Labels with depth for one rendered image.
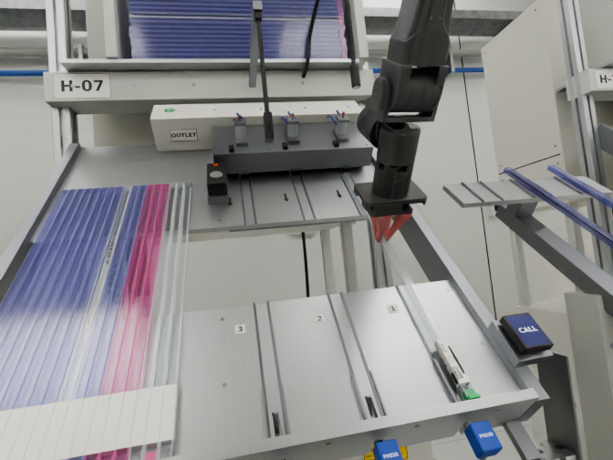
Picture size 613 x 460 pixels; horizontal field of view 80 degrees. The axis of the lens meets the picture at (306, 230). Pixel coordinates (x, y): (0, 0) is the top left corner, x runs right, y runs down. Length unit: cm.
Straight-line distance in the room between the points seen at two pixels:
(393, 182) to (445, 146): 232
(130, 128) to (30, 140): 165
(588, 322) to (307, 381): 48
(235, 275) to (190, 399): 191
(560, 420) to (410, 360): 20
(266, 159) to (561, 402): 62
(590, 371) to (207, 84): 95
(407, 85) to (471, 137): 251
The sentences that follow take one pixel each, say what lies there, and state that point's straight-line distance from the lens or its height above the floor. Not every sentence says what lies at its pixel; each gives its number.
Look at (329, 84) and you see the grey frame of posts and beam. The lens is 101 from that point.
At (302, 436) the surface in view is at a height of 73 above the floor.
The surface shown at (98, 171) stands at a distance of 89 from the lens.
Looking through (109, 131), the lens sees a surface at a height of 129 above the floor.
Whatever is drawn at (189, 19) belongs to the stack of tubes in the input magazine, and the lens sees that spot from 102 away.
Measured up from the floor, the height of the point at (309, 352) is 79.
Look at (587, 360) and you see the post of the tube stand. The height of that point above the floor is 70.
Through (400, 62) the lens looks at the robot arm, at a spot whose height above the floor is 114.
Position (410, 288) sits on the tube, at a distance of 57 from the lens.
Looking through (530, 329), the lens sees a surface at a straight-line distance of 56.
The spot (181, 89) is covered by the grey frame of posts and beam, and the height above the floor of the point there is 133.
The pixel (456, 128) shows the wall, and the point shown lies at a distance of 297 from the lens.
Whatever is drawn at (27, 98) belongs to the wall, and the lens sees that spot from 284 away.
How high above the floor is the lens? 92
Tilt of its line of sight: 4 degrees up
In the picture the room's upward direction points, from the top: 6 degrees counter-clockwise
